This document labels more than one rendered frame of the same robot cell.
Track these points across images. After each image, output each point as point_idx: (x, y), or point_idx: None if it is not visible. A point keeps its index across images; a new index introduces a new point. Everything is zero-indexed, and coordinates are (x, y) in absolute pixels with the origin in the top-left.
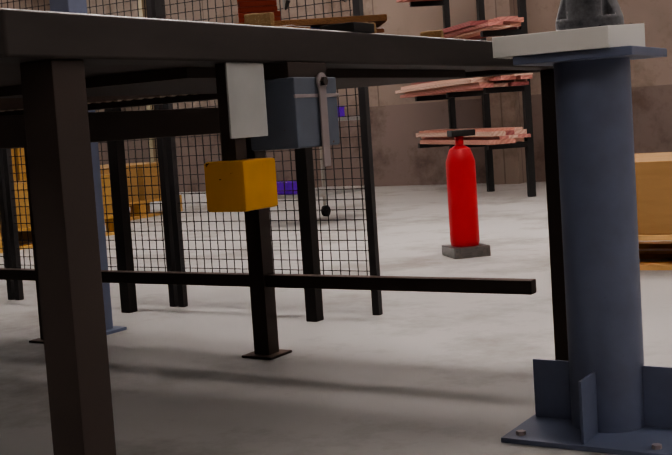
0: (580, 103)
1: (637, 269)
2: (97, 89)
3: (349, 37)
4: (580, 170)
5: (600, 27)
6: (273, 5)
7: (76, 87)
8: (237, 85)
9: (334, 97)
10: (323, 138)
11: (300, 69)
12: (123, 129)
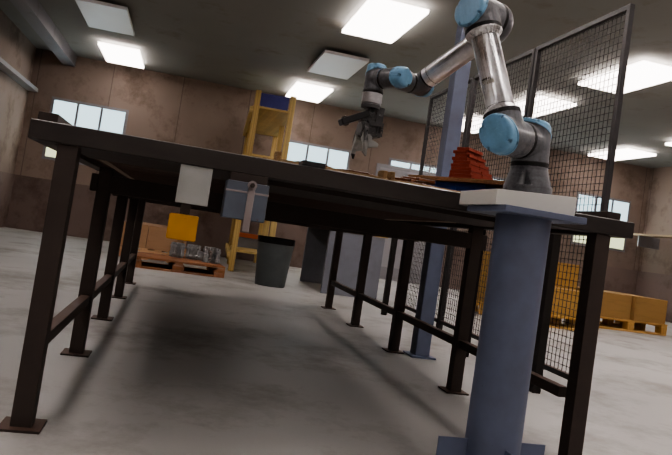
0: (494, 243)
1: (514, 375)
2: None
3: (297, 167)
4: (487, 290)
5: (494, 189)
6: (469, 170)
7: (70, 157)
8: (187, 176)
9: (264, 196)
10: (244, 215)
11: (241, 177)
12: (360, 225)
